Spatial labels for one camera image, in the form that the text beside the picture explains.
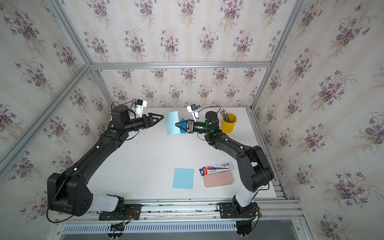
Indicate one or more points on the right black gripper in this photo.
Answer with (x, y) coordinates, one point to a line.
(189, 126)

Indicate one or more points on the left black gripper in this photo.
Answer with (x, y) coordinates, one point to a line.
(146, 121)

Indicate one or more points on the light blue paper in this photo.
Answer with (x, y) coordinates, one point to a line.
(183, 179)
(170, 120)

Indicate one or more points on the bright blue square paper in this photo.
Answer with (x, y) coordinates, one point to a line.
(183, 125)

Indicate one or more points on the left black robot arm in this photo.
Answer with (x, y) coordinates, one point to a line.
(68, 192)

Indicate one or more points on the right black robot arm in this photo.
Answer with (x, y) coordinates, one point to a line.
(254, 169)

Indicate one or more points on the light blue front paper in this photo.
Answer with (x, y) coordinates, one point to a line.
(183, 179)

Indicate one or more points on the colored pencils bundle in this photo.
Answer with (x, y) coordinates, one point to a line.
(225, 116)

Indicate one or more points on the yellow pencil cup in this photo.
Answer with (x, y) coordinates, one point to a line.
(229, 127)

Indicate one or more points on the pink eraser case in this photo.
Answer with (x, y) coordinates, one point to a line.
(218, 179)

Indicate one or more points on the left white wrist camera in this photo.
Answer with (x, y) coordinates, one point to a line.
(139, 107)

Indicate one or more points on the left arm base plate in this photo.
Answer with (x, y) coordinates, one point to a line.
(128, 212)

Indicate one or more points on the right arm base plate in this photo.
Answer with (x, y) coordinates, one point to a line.
(229, 210)

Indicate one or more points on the white vented cable duct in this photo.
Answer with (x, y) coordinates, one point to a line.
(160, 227)

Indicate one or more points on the aluminium front rail frame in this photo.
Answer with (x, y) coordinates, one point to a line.
(271, 212)

